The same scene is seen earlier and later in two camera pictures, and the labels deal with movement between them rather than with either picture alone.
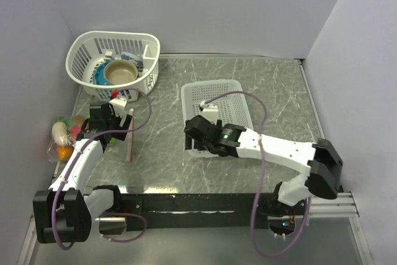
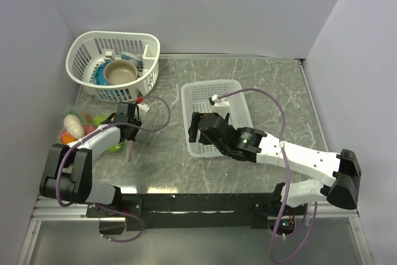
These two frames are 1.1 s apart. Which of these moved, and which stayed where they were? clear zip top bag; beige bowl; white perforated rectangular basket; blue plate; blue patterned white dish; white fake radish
Moved: clear zip top bag; white fake radish
Stayed: blue plate; white perforated rectangular basket; beige bowl; blue patterned white dish
